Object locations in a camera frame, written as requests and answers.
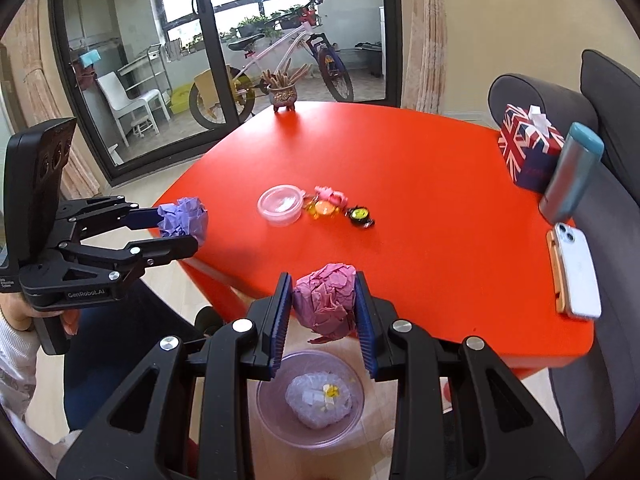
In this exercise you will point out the red table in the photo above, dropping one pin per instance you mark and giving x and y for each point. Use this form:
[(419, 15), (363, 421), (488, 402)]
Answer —
[(425, 185)]

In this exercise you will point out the clear plastic bag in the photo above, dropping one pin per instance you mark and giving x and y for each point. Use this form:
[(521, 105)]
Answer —
[(300, 402)]

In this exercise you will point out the white smartphone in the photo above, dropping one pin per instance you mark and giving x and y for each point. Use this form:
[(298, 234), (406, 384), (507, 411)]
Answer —
[(580, 275)]

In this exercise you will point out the yellow basin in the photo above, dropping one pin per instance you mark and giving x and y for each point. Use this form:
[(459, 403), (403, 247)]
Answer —
[(179, 100)]

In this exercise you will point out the grey sofa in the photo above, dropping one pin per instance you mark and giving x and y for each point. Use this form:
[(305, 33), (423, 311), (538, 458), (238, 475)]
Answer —
[(615, 260)]

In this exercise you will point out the blue cloth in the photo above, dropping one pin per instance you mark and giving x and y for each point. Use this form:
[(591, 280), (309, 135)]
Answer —
[(87, 57)]

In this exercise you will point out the row of potted plants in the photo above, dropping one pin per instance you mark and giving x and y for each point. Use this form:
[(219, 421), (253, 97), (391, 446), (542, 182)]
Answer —
[(255, 25)]

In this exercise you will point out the purple paper ball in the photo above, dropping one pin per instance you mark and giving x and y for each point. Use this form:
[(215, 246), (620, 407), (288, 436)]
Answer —
[(182, 215)]

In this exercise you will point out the pink paper ball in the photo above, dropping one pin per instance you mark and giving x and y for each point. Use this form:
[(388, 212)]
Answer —
[(325, 295)]

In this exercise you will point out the cardboard box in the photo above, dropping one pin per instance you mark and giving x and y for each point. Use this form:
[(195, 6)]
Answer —
[(210, 85)]

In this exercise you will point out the blue thermos bottle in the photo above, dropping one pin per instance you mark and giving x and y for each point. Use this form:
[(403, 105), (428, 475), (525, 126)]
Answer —
[(570, 175)]

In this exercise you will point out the black sliding glass door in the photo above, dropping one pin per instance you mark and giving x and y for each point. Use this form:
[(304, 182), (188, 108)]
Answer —
[(212, 35)]

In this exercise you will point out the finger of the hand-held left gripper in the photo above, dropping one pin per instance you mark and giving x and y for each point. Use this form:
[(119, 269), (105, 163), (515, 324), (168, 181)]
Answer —
[(170, 249), (142, 217)]

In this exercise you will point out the brown pot with dried stalks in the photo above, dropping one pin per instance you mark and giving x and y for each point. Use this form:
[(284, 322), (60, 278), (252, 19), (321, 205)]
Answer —
[(282, 96)]

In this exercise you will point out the wooden phone stand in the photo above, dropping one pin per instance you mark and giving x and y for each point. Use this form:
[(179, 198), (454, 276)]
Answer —
[(557, 275)]

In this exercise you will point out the beige patterned curtain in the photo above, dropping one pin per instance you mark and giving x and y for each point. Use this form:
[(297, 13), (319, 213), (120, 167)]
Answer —
[(425, 45), (35, 75)]

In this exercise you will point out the grey sofa cushion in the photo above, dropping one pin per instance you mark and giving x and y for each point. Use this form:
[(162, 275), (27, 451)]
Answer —
[(615, 110)]

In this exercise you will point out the person's left forearm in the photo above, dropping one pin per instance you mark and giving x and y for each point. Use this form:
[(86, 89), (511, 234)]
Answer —
[(15, 360)]

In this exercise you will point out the black and white shoe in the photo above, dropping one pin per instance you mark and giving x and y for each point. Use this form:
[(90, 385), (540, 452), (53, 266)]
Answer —
[(387, 442)]

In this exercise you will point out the flag print tissue box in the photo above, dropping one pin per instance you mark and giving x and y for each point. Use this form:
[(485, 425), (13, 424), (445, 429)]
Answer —
[(520, 135)]

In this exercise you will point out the dark low shelf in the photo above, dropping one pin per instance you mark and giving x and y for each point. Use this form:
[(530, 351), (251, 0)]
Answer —
[(367, 50)]

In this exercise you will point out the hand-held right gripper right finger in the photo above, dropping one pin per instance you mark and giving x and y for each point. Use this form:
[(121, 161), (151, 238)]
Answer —
[(365, 330)]

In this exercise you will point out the white bicycle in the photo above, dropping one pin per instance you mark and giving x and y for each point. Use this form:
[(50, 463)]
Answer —
[(280, 47)]

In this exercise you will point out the pink translucent waste bin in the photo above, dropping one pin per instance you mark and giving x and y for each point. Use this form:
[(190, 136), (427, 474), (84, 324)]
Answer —
[(270, 410)]

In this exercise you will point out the white plastic chair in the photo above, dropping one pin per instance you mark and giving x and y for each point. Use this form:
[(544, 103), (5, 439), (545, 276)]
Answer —
[(112, 92)]

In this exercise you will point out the clear round plastic container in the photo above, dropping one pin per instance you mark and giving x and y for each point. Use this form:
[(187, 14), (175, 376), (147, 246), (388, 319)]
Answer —
[(277, 217)]

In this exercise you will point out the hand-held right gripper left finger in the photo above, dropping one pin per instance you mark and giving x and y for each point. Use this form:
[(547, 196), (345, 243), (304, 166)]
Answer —
[(280, 325)]

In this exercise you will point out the person's left hand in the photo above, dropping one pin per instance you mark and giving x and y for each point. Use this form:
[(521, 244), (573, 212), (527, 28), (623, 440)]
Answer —
[(15, 312)]

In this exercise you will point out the white metal rack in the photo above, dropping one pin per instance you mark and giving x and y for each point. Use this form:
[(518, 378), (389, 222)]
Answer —
[(150, 57)]

